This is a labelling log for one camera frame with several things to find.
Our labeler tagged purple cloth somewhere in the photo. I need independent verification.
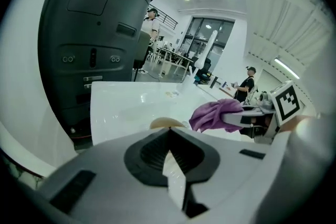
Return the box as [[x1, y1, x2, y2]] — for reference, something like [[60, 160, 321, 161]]
[[188, 98, 245, 133]]

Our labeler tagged long tube ceiling light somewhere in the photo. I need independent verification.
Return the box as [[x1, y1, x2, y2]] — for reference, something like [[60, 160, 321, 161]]
[[274, 57, 300, 80]]

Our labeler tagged black balcony railing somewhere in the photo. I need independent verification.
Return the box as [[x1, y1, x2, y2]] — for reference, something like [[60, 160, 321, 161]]
[[156, 10, 179, 29]]

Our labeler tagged dark glass window wall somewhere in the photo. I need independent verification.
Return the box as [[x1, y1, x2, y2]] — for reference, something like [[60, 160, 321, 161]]
[[181, 16, 235, 73]]

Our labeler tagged beige bowl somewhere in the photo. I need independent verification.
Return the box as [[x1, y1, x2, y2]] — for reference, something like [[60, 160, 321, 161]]
[[149, 117, 187, 130]]

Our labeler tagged white work table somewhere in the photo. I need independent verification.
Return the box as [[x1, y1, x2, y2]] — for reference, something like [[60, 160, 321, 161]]
[[156, 46, 194, 76]]

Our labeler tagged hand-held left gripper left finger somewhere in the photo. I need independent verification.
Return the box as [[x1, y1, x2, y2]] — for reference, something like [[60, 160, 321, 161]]
[[34, 127, 186, 224]]

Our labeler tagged black office chair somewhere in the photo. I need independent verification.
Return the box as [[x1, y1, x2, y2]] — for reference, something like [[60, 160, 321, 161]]
[[201, 57, 212, 80]]

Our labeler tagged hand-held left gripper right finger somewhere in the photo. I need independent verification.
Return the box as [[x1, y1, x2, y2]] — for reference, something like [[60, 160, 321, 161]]
[[170, 127, 288, 224]]

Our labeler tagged large black machine housing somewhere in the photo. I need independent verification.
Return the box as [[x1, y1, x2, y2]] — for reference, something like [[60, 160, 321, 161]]
[[37, 0, 161, 151]]

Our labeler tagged grey chair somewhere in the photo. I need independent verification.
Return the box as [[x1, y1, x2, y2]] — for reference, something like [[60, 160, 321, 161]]
[[133, 31, 151, 82]]

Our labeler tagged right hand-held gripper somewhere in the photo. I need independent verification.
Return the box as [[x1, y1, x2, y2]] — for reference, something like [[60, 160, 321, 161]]
[[221, 80, 301, 145]]

